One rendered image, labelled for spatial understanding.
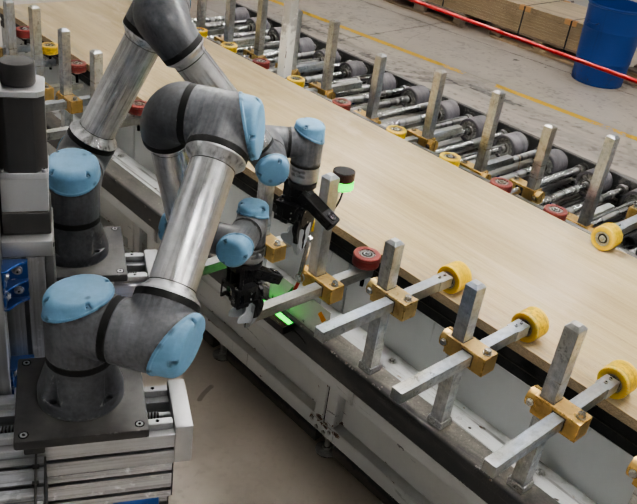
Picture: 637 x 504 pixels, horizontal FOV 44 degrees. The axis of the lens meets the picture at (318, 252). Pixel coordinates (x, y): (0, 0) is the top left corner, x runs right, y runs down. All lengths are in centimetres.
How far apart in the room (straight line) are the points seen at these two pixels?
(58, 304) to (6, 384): 36
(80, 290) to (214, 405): 172
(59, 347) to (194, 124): 45
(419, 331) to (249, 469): 87
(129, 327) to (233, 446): 161
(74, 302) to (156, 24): 61
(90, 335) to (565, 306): 136
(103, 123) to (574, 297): 134
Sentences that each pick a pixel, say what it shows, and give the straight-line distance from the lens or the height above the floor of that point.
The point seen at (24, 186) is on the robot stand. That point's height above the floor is 135.
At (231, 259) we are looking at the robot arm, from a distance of 176.
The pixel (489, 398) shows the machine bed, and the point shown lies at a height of 69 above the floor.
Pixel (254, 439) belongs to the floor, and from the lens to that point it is 292.
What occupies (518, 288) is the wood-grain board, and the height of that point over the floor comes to 90.
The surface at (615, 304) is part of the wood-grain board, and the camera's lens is 236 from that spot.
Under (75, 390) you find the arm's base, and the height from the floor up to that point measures 110.
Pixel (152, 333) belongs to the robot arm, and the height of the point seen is 124.
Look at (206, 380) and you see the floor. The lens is 314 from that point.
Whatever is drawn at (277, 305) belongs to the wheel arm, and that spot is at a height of 86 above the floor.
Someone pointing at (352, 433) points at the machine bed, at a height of 17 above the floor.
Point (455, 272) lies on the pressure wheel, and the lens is 213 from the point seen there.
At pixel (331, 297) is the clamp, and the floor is 85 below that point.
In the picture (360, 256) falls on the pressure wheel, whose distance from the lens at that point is 224.
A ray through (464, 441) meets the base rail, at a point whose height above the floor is 70.
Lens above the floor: 204
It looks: 31 degrees down
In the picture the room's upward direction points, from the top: 8 degrees clockwise
